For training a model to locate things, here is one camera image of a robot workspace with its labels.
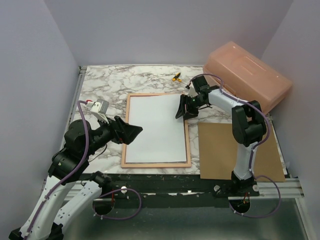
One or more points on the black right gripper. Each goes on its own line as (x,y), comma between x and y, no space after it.
(192,113)

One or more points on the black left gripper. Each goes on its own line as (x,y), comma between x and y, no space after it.
(122,132)

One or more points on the landscape photo print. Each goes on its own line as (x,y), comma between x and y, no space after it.
(156,130)

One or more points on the pink wooden picture frame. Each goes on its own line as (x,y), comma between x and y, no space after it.
(125,150)

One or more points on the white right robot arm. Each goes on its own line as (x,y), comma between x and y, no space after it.
(250,128)

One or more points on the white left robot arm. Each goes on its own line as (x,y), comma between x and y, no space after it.
(51,217)

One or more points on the pink translucent plastic box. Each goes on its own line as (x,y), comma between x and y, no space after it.
(247,77)

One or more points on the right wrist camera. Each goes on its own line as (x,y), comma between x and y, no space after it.
(191,92)

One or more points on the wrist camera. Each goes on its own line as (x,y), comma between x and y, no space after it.
(99,109)
(191,92)

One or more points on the yellow black T-handle hex key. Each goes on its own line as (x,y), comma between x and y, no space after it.
(176,78)

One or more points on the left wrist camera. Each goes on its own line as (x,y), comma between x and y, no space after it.
(99,109)

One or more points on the brown frame backing board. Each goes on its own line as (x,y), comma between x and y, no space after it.
(218,153)

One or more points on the aluminium extrusion frame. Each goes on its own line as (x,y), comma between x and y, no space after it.
(53,95)

